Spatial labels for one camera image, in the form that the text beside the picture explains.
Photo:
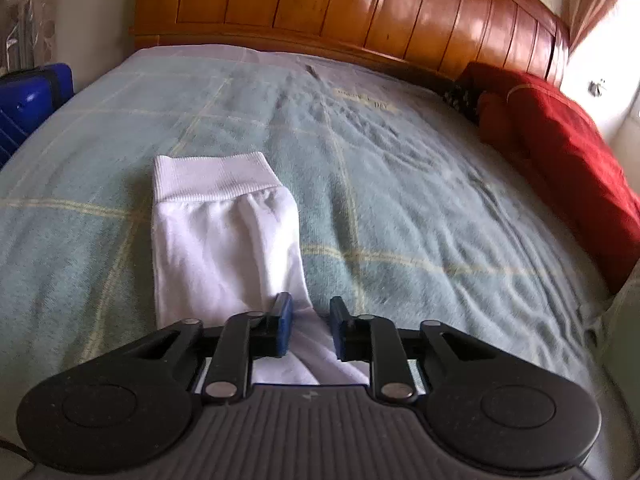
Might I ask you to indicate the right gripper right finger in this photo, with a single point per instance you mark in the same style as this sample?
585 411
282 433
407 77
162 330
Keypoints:
374 340

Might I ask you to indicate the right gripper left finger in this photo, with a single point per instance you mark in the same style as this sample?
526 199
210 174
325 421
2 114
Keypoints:
244 338

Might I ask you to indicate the white printed sweatshirt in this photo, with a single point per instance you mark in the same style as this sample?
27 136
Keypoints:
225 240

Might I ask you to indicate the red pillow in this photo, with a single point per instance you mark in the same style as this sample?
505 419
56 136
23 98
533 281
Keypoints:
558 149

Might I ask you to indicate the blue suitcase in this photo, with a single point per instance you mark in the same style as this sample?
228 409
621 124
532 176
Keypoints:
27 99

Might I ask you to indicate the wooden headboard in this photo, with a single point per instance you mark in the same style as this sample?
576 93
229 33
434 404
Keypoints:
406 38

